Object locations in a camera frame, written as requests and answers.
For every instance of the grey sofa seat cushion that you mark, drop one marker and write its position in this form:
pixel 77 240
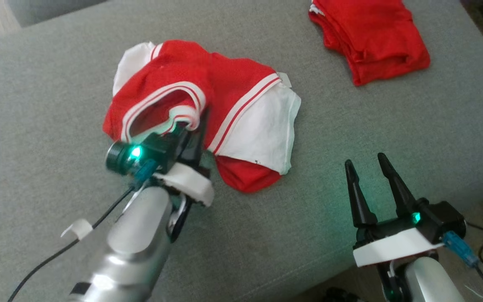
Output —
pixel 48 10

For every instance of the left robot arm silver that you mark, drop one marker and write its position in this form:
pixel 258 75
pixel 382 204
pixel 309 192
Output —
pixel 136 243

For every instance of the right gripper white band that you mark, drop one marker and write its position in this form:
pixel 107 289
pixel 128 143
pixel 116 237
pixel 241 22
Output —
pixel 392 247

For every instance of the red white jersey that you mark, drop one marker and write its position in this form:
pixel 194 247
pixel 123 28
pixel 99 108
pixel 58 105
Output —
pixel 233 84

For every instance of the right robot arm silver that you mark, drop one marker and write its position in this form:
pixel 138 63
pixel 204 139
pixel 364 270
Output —
pixel 426 281

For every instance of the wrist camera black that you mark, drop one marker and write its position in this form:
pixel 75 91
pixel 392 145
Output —
pixel 442 218
pixel 153 147

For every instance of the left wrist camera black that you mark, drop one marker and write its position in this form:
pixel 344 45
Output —
pixel 153 147

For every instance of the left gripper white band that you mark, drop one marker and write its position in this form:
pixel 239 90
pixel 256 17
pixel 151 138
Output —
pixel 189 180

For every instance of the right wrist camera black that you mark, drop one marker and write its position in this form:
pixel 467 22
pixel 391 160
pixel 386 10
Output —
pixel 442 218

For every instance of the red shorts white stripe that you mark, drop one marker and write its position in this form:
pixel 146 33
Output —
pixel 371 37

